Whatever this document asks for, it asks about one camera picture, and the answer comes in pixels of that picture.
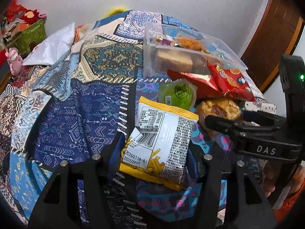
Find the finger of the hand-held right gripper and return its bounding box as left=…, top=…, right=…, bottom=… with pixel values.
left=204, top=115, right=255, bottom=139
left=241, top=109, right=287, bottom=130

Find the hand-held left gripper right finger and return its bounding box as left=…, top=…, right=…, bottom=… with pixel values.
left=185, top=145, right=279, bottom=229

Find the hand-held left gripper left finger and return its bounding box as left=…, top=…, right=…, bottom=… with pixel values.
left=27, top=132, right=127, bottom=229

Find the nut brittle packet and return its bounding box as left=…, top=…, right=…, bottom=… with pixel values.
left=197, top=97, right=244, bottom=140

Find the yellow snack packet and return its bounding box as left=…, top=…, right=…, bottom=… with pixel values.
left=119, top=96, right=200, bottom=192

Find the rice cake packet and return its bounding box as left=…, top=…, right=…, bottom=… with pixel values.
left=156, top=48, right=194, bottom=73

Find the clear plastic storage container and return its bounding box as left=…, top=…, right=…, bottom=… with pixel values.
left=142, top=20, right=249, bottom=80

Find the small colourful snack packet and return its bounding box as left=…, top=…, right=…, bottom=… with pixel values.
left=154, top=34, right=178, bottom=46

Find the person's right hand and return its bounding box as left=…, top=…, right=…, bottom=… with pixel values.
left=262, top=159, right=305, bottom=199

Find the red cartoon chip bag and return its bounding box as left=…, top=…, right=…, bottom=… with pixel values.
left=207, top=61, right=257, bottom=102

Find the plain red snack bag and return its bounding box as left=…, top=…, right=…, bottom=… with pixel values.
left=167, top=69, right=221, bottom=99

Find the patchwork printed blanket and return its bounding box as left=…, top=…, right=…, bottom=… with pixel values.
left=0, top=10, right=278, bottom=229

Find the green jelly cup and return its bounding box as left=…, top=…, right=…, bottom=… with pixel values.
left=158, top=79, right=198, bottom=110

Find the brown wooden door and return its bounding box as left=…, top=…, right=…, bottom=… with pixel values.
left=240, top=0, right=304, bottom=92

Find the white pillow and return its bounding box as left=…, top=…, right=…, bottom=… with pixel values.
left=22, top=22, right=76, bottom=66

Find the pink rabbit toy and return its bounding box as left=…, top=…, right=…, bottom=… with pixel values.
left=6, top=47, right=23, bottom=75

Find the yellow foam hoop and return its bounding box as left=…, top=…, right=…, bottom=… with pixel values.
left=103, top=6, right=127, bottom=19

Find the green storage box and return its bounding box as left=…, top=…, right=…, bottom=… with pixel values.
left=4, top=19, right=47, bottom=56

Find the red plush toy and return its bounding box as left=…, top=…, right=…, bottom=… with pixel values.
left=20, top=9, right=40, bottom=25

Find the red plastic bag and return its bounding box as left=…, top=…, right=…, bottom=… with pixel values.
left=5, top=0, right=25, bottom=22

